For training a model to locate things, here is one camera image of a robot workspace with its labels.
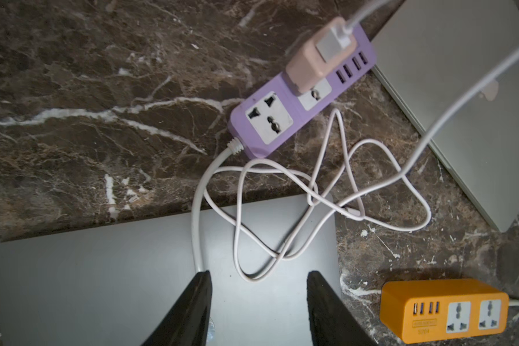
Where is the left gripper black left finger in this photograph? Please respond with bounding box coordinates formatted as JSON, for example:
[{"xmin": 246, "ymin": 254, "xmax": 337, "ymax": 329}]
[{"xmin": 143, "ymin": 271, "xmax": 213, "ymax": 345}]

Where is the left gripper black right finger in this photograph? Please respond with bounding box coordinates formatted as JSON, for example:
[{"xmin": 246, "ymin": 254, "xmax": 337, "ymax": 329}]
[{"xmin": 307, "ymin": 271, "xmax": 376, "ymax": 346}]

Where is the dark grey laptop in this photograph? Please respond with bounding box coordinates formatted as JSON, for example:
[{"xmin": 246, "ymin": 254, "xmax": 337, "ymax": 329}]
[{"xmin": 0, "ymin": 206, "xmax": 340, "ymax": 345}]

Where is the pink charger adapter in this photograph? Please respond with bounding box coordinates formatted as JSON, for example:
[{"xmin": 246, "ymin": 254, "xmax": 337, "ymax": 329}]
[{"xmin": 285, "ymin": 17, "xmax": 358, "ymax": 95}]

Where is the silver apple laptop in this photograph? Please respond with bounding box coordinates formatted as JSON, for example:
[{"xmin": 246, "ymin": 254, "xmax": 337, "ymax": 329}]
[{"xmin": 372, "ymin": 1, "xmax": 519, "ymax": 232}]

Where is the orange power strip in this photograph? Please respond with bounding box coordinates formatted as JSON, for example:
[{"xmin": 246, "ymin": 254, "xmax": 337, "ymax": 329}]
[{"xmin": 380, "ymin": 278, "xmax": 510, "ymax": 344}]

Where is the purple power strip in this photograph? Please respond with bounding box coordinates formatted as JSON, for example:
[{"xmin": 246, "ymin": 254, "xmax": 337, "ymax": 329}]
[{"xmin": 228, "ymin": 21, "xmax": 377, "ymax": 160}]

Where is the thick white purple strip cord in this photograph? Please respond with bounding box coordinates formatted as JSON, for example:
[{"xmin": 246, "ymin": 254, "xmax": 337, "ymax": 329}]
[{"xmin": 189, "ymin": 138, "xmax": 245, "ymax": 275}]

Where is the thin white charger cable left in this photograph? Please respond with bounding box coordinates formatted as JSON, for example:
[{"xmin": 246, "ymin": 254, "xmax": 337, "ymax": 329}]
[{"xmin": 202, "ymin": 0, "xmax": 519, "ymax": 283}]

